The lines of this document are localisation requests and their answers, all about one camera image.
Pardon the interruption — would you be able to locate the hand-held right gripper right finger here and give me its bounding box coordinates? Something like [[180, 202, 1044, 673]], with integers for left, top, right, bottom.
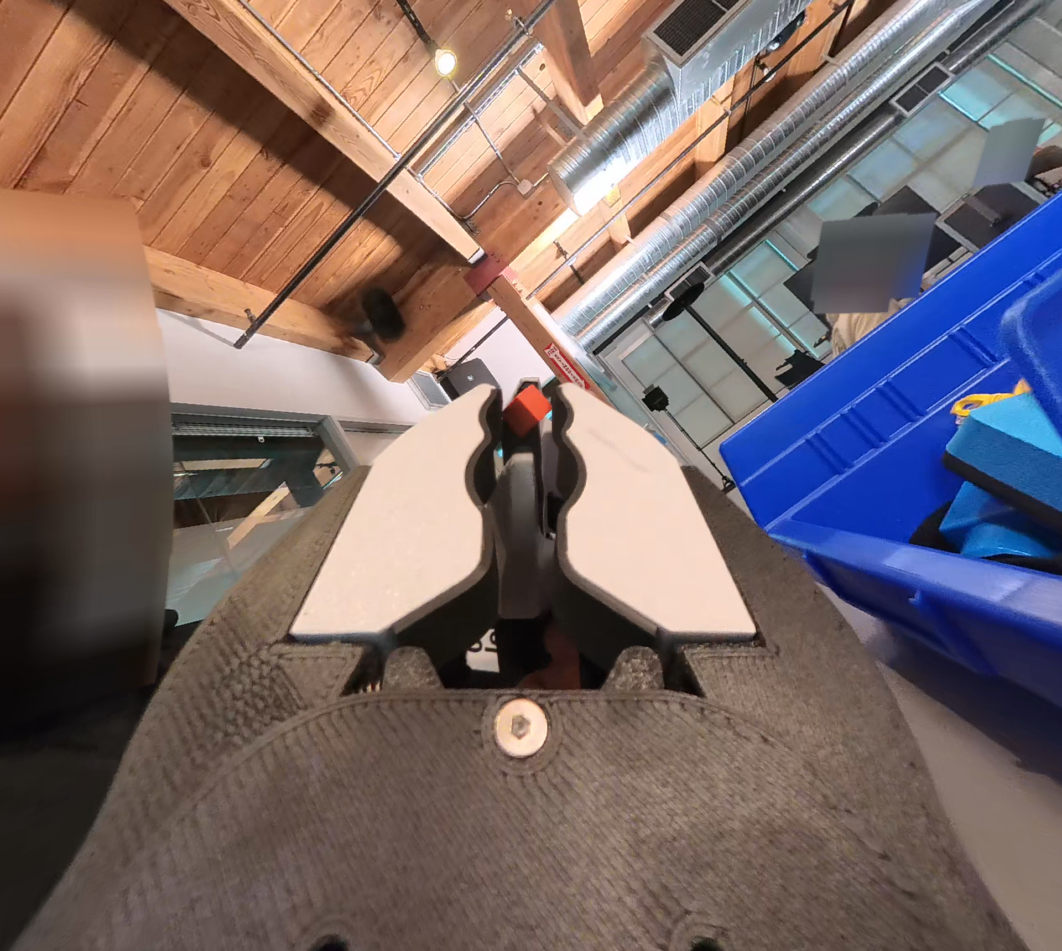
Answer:
[[553, 382, 759, 666]]

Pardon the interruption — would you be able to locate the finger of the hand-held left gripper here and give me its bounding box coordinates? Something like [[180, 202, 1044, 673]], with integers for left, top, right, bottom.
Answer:
[[494, 453, 560, 622]]

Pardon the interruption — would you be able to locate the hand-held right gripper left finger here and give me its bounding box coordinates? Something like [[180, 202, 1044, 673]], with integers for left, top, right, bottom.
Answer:
[[289, 382, 503, 666]]

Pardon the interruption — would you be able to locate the blue plastic bin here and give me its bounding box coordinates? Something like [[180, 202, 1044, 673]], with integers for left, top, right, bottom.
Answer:
[[998, 266, 1062, 398], [719, 194, 1062, 710]]

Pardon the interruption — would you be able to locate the person's right hand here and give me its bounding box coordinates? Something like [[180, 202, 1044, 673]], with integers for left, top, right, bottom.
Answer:
[[521, 626, 584, 692]]

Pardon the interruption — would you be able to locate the black loudspeaker box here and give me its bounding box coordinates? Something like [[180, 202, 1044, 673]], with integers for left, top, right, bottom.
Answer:
[[440, 357, 503, 402]]

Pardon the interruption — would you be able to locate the black round ceiling device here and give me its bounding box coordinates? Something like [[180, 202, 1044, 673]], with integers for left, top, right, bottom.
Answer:
[[362, 289, 408, 365]]

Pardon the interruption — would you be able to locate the blue foam piece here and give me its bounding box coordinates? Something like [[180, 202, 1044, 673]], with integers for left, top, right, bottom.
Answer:
[[938, 482, 1062, 564]]

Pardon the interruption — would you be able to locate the thin black ceiling rod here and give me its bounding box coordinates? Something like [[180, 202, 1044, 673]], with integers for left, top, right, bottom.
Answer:
[[232, 0, 665, 350]]

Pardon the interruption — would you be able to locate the blue foam pad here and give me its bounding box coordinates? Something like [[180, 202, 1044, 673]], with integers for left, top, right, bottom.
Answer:
[[943, 389, 1062, 514]]

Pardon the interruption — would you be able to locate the wooden support post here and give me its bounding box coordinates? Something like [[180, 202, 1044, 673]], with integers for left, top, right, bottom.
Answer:
[[463, 258, 602, 398]]

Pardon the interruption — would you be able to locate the black strap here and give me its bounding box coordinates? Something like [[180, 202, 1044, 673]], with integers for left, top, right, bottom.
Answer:
[[908, 501, 964, 549]]

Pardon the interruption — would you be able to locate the yellow cable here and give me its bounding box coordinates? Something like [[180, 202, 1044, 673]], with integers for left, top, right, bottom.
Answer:
[[951, 378, 1034, 418]]

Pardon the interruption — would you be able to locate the slim silver air duct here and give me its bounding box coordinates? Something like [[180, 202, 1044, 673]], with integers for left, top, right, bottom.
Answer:
[[551, 0, 1062, 330], [576, 0, 1062, 355]]

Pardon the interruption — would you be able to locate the large silver air duct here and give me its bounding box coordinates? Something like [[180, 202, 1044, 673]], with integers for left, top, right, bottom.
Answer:
[[546, 0, 984, 215]]

